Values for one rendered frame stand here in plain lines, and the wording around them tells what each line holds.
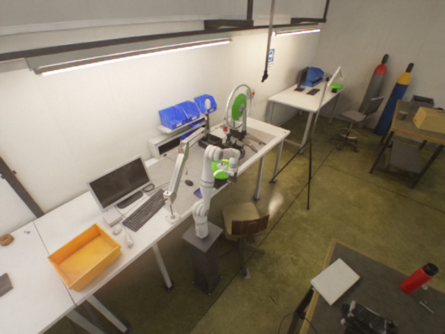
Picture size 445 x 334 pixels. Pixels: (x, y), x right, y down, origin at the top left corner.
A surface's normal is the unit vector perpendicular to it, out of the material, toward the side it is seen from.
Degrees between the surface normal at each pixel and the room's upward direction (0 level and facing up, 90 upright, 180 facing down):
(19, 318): 0
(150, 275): 0
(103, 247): 0
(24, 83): 90
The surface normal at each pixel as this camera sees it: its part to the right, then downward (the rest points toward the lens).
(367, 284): 0.00, -0.79
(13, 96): 0.76, 0.39
